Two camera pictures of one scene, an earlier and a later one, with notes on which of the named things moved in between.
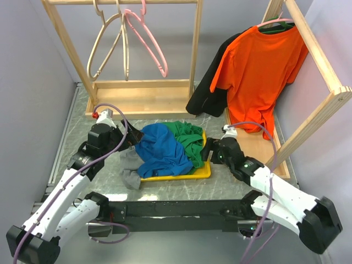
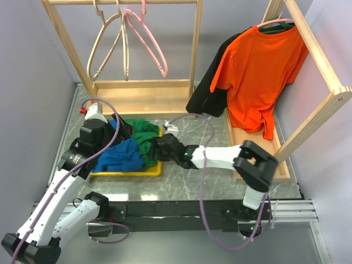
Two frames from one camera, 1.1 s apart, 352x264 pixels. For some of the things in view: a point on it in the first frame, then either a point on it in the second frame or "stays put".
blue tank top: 162,155 → 123,157
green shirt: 191,138 → 144,132
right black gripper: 212,144 → 154,146
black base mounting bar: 178,216 stays put
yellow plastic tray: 203,172 → 154,171
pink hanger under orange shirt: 279,19 stays put
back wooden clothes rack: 132,100 stays put
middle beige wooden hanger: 125,40 stays put
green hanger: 285,25 stays put
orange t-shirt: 253,69 stays put
